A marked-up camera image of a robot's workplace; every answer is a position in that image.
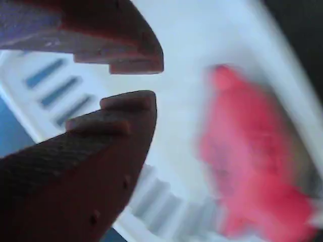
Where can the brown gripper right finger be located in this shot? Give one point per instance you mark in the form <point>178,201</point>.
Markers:
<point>101,32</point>

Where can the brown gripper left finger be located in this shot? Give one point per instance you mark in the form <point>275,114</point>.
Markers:
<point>75,181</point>

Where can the red toy turtle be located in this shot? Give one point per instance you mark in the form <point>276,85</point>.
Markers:
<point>239,151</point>

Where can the white slotted tray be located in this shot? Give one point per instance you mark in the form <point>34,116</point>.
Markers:
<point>181,37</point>

